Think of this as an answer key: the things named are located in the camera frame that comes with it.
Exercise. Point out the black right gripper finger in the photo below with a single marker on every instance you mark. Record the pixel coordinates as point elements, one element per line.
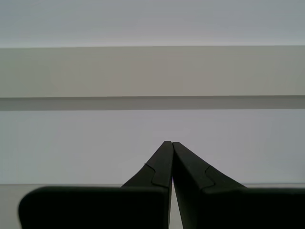
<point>238,207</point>
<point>100,207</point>

